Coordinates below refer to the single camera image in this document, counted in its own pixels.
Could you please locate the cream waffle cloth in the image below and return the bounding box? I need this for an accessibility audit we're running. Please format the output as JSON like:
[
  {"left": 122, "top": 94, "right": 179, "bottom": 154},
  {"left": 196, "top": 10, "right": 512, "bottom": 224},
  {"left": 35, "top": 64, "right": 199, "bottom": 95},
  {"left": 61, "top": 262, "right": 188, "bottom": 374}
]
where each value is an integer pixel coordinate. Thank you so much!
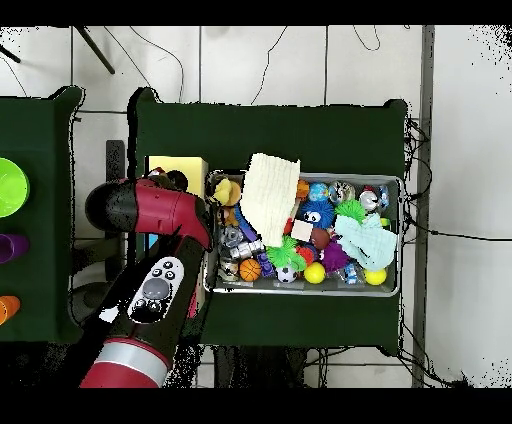
[{"left": 239, "top": 152, "right": 301, "bottom": 248}]

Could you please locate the wooden box with three holes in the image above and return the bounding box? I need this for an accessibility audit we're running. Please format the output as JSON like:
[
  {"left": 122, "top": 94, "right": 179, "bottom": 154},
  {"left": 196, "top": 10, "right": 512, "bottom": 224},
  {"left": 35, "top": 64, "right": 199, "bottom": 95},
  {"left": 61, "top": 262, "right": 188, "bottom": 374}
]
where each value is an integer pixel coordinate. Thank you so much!
[{"left": 144, "top": 154, "right": 210, "bottom": 319}]

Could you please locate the shallow mesh bin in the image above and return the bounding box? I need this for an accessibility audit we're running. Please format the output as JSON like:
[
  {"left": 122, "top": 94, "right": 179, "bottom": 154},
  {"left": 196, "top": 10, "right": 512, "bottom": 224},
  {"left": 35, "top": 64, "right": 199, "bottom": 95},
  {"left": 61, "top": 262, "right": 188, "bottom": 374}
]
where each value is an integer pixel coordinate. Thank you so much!
[{"left": 202, "top": 169, "right": 404, "bottom": 298}]

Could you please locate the yellow plush duck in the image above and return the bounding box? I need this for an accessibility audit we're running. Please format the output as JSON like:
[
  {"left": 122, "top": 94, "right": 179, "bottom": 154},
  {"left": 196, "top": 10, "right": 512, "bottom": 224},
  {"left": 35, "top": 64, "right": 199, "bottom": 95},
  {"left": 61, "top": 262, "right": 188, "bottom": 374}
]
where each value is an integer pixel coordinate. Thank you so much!
[{"left": 210, "top": 177, "right": 242, "bottom": 208}]

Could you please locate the green spiky ball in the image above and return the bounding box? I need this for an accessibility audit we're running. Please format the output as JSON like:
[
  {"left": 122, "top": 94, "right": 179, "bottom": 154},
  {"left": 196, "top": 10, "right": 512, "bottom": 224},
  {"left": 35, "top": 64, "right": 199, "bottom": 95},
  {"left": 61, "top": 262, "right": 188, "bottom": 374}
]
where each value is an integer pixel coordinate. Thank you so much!
[
  {"left": 334, "top": 198, "right": 368, "bottom": 223},
  {"left": 265, "top": 235, "right": 307, "bottom": 272}
]

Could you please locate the orange basketball toy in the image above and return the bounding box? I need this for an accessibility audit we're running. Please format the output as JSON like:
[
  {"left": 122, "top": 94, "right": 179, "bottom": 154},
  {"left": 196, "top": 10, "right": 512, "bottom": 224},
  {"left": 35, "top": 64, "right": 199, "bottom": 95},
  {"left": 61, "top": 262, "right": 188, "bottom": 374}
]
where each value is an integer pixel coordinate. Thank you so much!
[{"left": 238, "top": 258, "right": 263, "bottom": 283}]

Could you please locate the globe print ball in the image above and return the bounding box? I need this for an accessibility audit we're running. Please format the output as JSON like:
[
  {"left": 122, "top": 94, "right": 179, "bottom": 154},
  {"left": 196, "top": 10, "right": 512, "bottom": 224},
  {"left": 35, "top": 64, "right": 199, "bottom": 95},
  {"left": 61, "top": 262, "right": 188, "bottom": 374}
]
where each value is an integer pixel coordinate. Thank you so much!
[{"left": 306, "top": 182, "right": 330, "bottom": 203}]

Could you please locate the blue spiky ball with eyes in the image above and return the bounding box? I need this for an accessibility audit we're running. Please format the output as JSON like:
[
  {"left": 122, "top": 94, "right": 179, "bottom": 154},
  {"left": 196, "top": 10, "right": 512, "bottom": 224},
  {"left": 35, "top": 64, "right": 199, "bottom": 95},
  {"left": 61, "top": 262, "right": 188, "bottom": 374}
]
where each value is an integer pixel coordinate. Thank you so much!
[{"left": 297, "top": 198, "right": 336, "bottom": 230}]

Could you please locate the small soccer ball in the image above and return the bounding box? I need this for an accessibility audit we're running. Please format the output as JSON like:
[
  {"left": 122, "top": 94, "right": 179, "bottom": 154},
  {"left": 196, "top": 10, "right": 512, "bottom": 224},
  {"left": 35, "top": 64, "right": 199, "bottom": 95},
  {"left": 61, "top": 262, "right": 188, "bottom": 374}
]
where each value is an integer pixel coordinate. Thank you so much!
[{"left": 276, "top": 264, "right": 299, "bottom": 284}]

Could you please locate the yellow ball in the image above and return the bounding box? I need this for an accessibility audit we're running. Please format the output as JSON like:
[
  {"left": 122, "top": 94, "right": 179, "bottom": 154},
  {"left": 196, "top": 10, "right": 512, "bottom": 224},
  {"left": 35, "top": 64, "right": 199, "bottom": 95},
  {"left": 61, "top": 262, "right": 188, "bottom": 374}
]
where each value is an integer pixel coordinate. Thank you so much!
[{"left": 303, "top": 261, "right": 327, "bottom": 285}]

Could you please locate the mint waffle cloth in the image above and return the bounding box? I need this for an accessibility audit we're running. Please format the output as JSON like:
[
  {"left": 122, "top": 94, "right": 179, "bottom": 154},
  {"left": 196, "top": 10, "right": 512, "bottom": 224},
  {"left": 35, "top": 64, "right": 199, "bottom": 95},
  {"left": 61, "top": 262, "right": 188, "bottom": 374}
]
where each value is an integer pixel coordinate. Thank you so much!
[{"left": 333, "top": 212, "right": 398, "bottom": 272}]

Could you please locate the black upright panel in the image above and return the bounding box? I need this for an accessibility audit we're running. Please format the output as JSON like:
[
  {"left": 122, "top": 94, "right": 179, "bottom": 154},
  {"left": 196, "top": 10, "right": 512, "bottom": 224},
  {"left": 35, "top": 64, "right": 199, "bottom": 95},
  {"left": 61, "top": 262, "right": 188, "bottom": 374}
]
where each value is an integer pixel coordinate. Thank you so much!
[{"left": 104, "top": 139, "right": 126, "bottom": 281}]

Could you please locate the grey rounded stand base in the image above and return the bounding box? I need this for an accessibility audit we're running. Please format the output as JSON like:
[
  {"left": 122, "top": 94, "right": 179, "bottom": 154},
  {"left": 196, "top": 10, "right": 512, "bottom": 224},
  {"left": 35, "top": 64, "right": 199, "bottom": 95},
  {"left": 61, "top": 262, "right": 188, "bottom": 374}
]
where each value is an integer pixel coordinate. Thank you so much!
[{"left": 69, "top": 281, "right": 103, "bottom": 323}]

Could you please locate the black tripod leg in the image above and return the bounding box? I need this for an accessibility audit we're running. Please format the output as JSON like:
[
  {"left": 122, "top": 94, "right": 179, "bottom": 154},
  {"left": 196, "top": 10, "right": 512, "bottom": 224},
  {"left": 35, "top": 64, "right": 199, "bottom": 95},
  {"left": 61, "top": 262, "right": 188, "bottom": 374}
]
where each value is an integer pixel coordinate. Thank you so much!
[
  {"left": 73, "top": 25, "right": 116, "bottom": 76},
  {"left": 0, "top": 44, "right": 22, "bottom": 64}
]

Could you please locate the dark green side table cloth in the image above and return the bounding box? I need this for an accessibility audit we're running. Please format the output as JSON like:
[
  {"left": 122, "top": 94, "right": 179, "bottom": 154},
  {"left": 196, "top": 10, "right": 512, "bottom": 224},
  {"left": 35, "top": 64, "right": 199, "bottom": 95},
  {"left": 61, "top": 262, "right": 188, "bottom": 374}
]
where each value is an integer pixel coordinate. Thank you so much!
[{"left": 0, "top": 86, "right": 94, "bottom": 346}]

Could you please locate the lime green bowl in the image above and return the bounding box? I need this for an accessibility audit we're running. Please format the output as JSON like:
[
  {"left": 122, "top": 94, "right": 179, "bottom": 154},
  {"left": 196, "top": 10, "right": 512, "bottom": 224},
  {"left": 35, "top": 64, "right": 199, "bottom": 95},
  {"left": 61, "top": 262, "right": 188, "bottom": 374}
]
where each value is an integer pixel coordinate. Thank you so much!
[{"left": 0, "top": 157, "right": 31, "bottom": 219}]

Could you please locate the purple cup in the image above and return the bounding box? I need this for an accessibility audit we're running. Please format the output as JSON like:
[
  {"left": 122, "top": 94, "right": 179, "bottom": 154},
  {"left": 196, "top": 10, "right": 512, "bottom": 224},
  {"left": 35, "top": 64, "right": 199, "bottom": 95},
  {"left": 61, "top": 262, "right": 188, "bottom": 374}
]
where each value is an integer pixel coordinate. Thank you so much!
[{"left": 0, "top": 233, "right": 31, "bottom": 264}]

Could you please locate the orange cup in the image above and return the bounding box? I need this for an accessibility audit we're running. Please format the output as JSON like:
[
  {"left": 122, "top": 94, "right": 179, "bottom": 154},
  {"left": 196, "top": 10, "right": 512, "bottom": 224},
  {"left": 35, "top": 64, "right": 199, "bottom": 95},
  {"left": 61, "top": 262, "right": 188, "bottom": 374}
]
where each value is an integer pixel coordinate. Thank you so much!
[{"left": 0, "top": 295, "right": 22, "bottom": 326}]

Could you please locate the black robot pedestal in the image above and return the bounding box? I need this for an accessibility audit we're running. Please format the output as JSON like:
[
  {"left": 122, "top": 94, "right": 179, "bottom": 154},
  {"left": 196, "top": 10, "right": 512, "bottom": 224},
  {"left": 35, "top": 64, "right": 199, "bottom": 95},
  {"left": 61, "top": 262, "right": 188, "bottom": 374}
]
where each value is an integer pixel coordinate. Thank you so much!
[{"left": 213, "top": 345, "right": 307, "bottom": 388}]

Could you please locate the thin black floor cable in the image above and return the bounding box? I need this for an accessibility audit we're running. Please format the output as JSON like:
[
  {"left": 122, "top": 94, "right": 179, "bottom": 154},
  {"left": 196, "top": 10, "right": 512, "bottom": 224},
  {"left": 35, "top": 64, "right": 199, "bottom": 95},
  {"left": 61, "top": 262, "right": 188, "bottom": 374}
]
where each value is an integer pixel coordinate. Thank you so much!
[{"left": 403, "top": 223, "right": 512, "bottom": 243}]

